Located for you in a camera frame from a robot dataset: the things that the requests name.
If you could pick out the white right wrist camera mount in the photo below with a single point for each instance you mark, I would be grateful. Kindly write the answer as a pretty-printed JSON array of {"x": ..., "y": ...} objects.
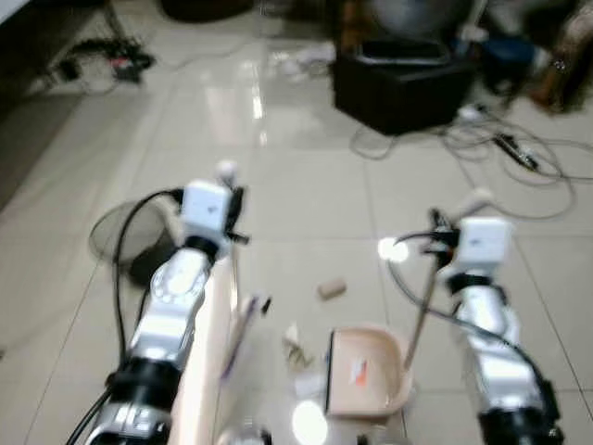
[{"x": 486, "y": 246}]

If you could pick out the white plug adapter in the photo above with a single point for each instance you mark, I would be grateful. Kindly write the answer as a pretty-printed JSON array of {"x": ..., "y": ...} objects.
[{"x": 472, "y": 113}]

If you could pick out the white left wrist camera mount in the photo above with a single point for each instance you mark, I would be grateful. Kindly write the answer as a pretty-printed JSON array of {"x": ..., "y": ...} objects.
[{"x": 204, "y": 210}]

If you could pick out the grey round metal bowl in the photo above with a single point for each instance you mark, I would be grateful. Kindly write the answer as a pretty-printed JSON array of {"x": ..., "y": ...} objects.
[{"x": 417, "y": 14}]

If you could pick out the broom with purple bristles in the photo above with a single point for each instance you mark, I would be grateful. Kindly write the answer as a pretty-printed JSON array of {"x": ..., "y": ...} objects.
[{"x": 243, "y": 334}]

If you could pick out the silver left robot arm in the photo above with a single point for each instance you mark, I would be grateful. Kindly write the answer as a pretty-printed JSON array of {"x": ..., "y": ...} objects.
[{"x": 171, "y": 301}]

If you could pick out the small brown cardboard tube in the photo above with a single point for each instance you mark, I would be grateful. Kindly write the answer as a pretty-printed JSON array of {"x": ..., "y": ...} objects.
[{"x": 331, "y": 289}]

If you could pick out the black power strip with plugs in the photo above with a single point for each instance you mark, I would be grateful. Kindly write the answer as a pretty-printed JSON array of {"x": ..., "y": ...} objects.
[{"x": 111, "y": 60}]

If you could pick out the dark blue container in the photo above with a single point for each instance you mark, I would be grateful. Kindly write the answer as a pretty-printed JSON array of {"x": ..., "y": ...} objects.
[{"x": 508, "y": 60}]

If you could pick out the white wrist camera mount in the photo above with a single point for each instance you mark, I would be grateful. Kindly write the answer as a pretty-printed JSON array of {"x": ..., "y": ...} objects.
[
  {"x": 486, "y": 246},
  {"x": 204, "y": 210}
]

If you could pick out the dark round base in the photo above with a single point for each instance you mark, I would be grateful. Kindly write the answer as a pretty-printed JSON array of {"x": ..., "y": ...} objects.
[{"x": 206, "y": 8}]

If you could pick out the crumpled beige paper scrap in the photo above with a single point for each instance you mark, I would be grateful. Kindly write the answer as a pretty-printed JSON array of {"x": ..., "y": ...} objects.
[{"x": 296, "y": 349}]

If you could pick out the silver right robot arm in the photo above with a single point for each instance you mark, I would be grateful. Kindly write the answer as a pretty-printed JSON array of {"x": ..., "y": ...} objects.
[{"x": 491, "y": 324}]

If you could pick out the black hand tool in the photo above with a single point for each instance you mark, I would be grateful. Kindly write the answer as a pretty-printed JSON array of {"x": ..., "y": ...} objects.
[{"x": 515, "y": 153}]

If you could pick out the black storage box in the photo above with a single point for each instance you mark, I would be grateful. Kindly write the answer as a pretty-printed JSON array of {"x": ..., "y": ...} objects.
[{"x": 403, "y": 88}]

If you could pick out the small black scrap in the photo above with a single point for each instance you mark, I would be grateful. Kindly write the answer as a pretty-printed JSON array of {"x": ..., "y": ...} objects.
[{"x": 266, "y": 304}]

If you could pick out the brown wooden object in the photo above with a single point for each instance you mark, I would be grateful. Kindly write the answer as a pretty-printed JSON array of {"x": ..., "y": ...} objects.
[{"x": 565, "y": 60}]

